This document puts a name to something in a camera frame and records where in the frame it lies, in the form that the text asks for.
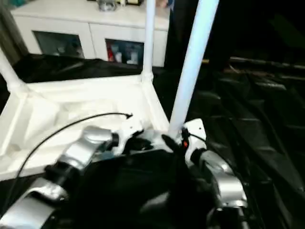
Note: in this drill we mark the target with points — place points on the white plastic table top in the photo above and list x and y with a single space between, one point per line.
71 100

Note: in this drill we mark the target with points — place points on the white plastic table leg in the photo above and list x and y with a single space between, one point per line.
193 59
9 71
149 35

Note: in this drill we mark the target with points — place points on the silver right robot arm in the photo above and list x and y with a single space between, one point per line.
228 188

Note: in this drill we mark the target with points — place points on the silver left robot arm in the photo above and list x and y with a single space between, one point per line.
93 138

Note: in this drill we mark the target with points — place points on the black work mat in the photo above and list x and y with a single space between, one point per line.
238 131

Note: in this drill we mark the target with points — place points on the small gold tag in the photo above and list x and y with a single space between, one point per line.
205 61

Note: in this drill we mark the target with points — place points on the white glass-door cabinet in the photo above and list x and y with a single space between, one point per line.
90 23

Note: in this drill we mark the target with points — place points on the beige plush toy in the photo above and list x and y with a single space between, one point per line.
163 2

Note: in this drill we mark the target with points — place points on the black backdrop cloth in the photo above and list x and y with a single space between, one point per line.
262 23

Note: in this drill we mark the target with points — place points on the black framed picture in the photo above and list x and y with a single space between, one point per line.
134 2

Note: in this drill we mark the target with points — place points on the grey patterned ornament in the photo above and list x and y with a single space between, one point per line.
106 4

